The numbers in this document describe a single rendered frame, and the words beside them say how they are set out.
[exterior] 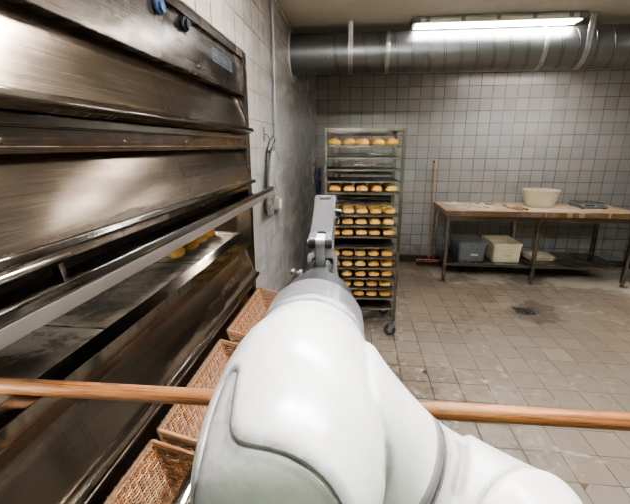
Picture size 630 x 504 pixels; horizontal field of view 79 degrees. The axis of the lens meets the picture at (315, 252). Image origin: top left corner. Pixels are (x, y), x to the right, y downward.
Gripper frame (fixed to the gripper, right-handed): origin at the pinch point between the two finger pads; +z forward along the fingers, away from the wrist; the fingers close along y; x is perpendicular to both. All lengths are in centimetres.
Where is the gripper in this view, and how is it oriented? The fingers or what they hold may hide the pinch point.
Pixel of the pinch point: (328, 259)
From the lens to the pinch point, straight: 55.8
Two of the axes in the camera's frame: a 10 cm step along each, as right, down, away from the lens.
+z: 0.9, -2.7, 9.6
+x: 10.0, 0.3, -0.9
